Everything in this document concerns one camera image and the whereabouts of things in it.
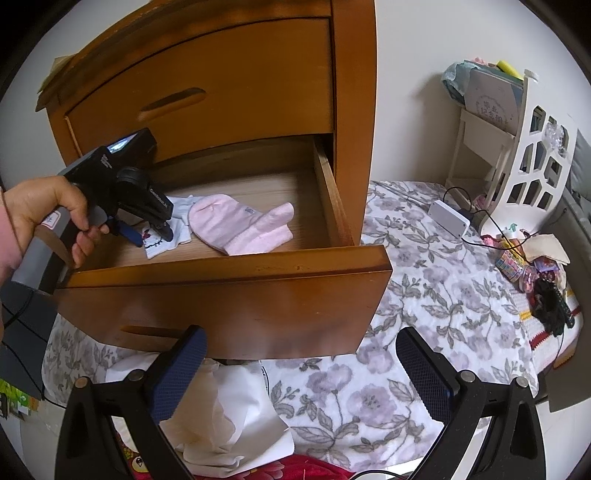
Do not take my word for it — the wooden drawer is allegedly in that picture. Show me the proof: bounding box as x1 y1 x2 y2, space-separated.
48 134 393 361
64 17 334 160

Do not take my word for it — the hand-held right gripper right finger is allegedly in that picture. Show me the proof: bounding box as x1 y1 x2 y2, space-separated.
396 327 547 480

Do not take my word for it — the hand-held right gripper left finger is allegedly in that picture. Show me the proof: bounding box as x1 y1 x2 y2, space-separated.
54 324 208 480

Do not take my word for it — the pale blue bag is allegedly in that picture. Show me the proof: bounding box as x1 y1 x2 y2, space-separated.
441 62 474 100

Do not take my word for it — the beige paper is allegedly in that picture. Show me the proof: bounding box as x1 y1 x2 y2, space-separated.
524 233 571 264

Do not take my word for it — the person's left forearm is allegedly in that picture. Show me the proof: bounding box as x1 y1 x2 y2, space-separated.
0 265 14 344

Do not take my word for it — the white printed sock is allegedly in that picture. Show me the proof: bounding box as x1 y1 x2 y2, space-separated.
143 194 204 261

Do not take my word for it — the colourful tape roll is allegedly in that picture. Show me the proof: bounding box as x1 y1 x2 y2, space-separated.
495 251 527 282

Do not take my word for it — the white cloth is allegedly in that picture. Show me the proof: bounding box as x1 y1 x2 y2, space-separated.
106 355 296 467

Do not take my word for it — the dark grey panel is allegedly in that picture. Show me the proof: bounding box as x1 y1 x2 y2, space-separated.
0 277 58 400

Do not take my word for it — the striped knitted mat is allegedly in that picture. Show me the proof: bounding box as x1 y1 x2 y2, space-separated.
512 286 580 370

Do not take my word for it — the green printed box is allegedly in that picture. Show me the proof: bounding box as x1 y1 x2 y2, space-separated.
0 378 40 421

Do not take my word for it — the yellowish paper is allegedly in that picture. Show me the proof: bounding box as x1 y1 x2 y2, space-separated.
37 55 75 107

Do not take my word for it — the person's left hand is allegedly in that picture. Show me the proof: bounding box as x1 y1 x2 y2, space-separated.
0 175 112 278

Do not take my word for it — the black cable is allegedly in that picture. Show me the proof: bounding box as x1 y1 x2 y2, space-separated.
443 187 532 259
351 470 416 480

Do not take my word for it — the grey floral bedsheet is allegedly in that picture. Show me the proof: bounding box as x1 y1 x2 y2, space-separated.
41 180 578 467

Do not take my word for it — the grey book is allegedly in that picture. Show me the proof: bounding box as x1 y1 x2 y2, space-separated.
464 69 522 134

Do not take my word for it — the black furry toy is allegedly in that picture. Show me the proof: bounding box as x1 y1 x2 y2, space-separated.
531 279 575 335

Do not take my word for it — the white power box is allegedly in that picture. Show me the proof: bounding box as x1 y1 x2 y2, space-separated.
428 199 471 238

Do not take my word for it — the white cutout rack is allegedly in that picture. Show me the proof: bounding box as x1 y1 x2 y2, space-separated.
445 69 578 236

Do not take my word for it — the red floral blanket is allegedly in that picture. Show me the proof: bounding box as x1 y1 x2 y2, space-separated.
115 443 356 480

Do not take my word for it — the wooden nightstand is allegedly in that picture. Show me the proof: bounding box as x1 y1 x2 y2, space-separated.
34 0 377 247

